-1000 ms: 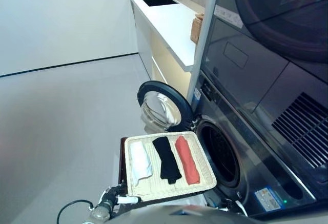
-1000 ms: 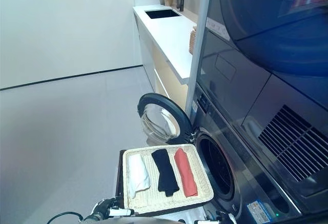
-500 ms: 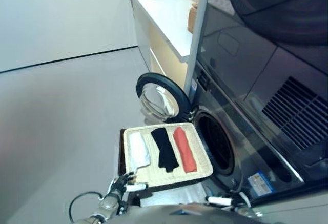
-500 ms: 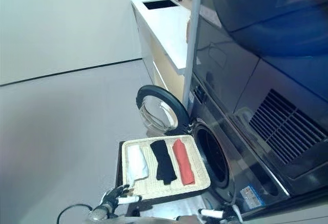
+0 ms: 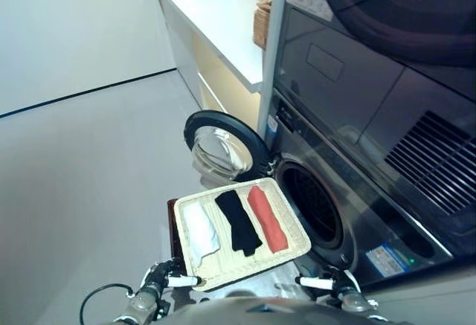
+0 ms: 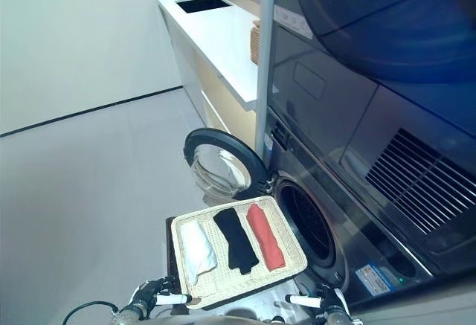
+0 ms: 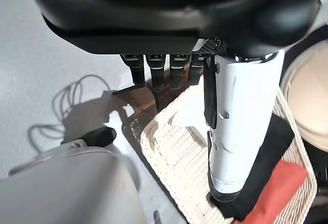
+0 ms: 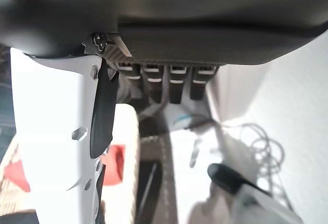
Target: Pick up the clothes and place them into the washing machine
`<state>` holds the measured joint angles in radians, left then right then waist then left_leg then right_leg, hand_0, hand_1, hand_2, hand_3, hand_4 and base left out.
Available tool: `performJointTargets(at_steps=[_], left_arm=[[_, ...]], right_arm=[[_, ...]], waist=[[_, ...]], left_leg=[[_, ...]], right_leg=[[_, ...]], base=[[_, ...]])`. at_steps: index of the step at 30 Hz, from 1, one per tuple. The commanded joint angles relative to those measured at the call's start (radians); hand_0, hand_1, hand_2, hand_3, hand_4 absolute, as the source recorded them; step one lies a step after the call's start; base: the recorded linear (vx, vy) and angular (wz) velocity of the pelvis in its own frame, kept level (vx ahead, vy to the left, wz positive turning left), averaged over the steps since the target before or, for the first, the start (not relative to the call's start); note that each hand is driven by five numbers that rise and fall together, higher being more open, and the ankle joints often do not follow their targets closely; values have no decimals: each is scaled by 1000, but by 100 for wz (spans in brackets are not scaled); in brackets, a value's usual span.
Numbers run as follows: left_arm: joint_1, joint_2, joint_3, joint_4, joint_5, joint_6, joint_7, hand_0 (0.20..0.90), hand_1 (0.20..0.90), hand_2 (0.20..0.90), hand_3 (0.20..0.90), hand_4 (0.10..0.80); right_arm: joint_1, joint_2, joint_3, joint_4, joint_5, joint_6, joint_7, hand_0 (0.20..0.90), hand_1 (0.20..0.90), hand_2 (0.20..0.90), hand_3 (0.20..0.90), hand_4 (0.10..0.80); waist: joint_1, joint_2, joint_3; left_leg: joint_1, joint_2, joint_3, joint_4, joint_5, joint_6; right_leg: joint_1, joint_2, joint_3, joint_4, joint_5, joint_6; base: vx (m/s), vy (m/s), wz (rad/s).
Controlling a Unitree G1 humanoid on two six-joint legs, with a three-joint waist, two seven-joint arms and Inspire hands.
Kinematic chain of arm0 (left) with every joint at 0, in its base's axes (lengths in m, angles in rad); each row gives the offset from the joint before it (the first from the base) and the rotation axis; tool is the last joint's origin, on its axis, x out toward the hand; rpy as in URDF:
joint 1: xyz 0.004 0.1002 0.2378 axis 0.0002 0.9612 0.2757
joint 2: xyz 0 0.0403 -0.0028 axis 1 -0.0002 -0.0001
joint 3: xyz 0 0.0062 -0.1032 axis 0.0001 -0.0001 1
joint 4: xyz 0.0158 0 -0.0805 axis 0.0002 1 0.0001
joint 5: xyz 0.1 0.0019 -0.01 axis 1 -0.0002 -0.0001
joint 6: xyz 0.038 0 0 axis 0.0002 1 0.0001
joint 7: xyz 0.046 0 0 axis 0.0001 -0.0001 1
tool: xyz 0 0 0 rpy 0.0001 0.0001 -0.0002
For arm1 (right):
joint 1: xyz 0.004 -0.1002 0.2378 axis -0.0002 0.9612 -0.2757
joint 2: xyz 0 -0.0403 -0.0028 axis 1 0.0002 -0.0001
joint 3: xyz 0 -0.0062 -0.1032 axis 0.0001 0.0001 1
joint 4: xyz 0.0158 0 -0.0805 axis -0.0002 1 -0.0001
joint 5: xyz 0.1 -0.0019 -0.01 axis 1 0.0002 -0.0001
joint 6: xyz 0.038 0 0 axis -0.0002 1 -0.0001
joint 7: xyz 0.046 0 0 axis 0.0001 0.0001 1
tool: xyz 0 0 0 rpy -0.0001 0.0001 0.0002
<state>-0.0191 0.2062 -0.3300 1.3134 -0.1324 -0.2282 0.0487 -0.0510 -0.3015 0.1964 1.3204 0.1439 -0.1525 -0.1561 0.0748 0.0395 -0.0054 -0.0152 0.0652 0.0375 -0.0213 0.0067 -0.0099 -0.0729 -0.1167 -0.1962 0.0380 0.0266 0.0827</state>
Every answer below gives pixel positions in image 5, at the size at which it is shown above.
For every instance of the white counter cabinet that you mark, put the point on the white counter cabinet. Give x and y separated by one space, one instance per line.
223 24

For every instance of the round washing machine door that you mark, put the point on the round washing machine door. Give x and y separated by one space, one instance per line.
238 131

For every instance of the brown transparent stool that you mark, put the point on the brown transparent stool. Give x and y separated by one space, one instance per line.
174 228

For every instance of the black cloth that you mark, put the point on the black cloth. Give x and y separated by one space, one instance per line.
240 224

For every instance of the grey front-load washing machine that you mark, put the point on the grey front-load washing machine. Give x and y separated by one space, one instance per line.
364 206

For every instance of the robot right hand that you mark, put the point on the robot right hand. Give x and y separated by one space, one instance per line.
334 282

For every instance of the grey robot torso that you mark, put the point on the grey robot torso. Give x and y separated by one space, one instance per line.
260 314

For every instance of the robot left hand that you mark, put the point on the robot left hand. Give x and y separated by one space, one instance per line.
160 276

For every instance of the brown wicker container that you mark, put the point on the brown wicker container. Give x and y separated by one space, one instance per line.
262 24

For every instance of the blue energy label sticker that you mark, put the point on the blue energy label sticker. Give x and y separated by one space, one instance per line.
386 260

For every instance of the red cloth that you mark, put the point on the red cloth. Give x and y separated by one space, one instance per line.
267 221

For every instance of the grey dryer with vent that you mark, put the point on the grey dryer with vent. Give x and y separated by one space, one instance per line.
353 79

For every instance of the cream woven basket tray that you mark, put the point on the cream woven basket tray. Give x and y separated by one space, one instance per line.
290 243

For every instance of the white cloth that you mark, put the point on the white cloth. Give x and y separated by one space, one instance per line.
201 232

